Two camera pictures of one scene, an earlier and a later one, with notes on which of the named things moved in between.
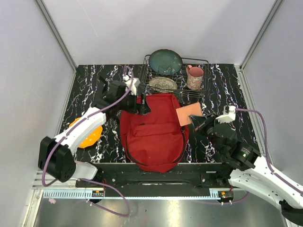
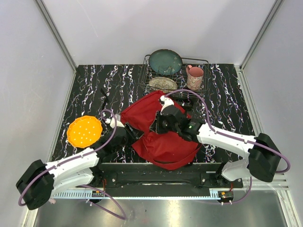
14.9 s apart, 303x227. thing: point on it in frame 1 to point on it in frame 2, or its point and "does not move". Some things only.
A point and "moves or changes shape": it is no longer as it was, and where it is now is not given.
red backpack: x=156 y=141 moves or changes shape
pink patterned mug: x=194 y=76 does not move
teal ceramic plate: x=165 y=62 does not move
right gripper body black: x=209 y=133 to x=162 y=126
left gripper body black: x=130 y=104 to x=125 y=141
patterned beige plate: x=162 y=84 does not move
